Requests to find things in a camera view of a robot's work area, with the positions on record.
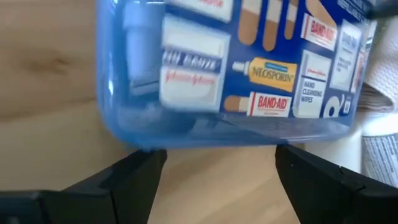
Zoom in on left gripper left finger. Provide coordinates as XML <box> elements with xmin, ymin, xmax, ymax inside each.
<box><xmin>0</xmin><ymin>149</ymin><xmax>168</xmax><ymax>224</ymax></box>

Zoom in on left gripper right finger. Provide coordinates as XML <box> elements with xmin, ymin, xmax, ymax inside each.
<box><xmin>274</xmin><ymin>144</ymin><xmax>398</xmax><ymax>224</ymax></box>

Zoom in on white plastic pill bottle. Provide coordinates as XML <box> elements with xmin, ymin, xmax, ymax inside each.
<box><xmin>304</xmin><ymin>111</ymin><xmax>398</xmax><ymax>189</ymax></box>

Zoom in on blue first aid kit box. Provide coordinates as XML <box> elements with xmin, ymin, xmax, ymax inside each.
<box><xmin>95</xmin><ymin>0</ymin><xmax>379</xmax><ymax>151</ymax></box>

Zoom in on white perforated plastic basket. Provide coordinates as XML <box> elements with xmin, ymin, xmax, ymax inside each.
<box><xmin>356</xmin><ymin>17</ymin><xmax>398</xmax><ymax>114</ymax></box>

